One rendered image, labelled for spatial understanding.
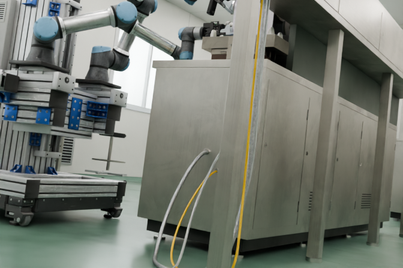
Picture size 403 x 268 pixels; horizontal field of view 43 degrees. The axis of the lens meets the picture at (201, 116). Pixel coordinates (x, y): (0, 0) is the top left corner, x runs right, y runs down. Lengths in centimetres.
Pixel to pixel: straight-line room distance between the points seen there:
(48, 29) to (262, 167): 126
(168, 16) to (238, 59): 639
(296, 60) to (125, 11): 92
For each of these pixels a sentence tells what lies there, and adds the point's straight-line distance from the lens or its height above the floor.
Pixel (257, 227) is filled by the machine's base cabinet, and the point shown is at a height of 15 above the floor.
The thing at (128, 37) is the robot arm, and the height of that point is 113.
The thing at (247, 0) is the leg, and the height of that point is 99.
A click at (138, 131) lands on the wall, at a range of 758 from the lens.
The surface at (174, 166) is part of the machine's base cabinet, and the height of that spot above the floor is 37.
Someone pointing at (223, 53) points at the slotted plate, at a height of 95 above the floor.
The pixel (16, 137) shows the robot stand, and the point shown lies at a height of 42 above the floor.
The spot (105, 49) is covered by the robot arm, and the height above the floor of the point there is 102.
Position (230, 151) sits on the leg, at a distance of 173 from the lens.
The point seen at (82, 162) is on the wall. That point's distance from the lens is 684.
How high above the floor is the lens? 42
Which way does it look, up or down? 5 degrees up
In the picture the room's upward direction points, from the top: 7 degrees clockwise
